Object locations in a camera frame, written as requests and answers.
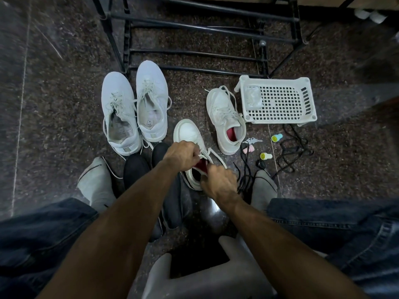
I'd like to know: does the person's right hand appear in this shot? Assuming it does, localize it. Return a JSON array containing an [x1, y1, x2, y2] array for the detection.
[[200, 163, 239, 205]]

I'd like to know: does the person's left hand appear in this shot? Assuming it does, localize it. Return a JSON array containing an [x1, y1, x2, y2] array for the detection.
[[162, 141, 203, 174]]

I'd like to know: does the white shoelace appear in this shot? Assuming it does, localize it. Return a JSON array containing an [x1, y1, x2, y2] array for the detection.
[[198, 147, 228, 169]]

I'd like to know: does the white sneaker with red lining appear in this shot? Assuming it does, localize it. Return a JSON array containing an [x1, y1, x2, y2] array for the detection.
[[204, 85, 247, 156], [173, 119, 228, 192]]

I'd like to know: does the person's right forearm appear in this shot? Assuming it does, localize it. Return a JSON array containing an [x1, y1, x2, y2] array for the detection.
[[218, 193, 370, 299]]

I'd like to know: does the person's left forearm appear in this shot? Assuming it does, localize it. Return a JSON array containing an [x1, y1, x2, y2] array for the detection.
[[36, 162, 187, 299]]

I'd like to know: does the black shoelace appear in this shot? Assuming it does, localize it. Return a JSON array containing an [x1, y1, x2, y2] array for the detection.
[[232, 141, 267, 195]]

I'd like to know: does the black shoe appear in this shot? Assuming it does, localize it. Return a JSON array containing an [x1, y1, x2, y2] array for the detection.
[[151, 142, 193, 230], [123, 153, 164, 243]]

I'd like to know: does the person's right grey sock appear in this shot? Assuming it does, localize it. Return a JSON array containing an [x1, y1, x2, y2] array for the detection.
[[250, 169, 278, 213]]

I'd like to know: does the person's grey sock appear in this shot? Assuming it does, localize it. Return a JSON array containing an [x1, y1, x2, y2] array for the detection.
[[77, 156, 124, 213], [250, 169, 278, 213]]

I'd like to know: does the white mesh sneaker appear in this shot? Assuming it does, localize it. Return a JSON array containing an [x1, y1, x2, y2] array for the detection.
[[101, 71, 144, 157], [135, 60, 172, 142]]

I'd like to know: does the clear plastic bag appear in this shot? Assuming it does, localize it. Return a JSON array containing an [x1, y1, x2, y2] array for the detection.
[[244, 85, 262, 109]]

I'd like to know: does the white plastic basket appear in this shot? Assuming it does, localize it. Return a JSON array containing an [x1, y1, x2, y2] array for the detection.
[[234, 75, 318, 127]]

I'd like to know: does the white plastic stool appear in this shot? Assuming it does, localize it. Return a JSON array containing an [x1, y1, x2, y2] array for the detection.
[[141, 234, 328, 299]]

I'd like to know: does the person's left grey sock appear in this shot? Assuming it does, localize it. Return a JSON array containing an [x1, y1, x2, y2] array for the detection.
[[77, 156, 124, 213]]

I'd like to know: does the black metal shoe rack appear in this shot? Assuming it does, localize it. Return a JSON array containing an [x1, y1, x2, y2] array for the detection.
[[90, 0, 309, 79]]

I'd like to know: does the person's right jeans leg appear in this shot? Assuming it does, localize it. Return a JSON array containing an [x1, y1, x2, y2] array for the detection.
[[266, 197, 399, 299]]

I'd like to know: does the person's jeans leg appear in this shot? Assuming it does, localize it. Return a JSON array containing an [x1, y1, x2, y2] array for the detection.
[[0, 197, 100, 299], [266, 197, 399, 299]]

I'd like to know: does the person's left jeans leg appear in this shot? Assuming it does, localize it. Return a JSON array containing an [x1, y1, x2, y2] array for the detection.
[[0, 197, 100, 299]]

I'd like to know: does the black cord bundle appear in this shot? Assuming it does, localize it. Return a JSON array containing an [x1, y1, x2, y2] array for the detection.
[[271, 124, 314, 179]]

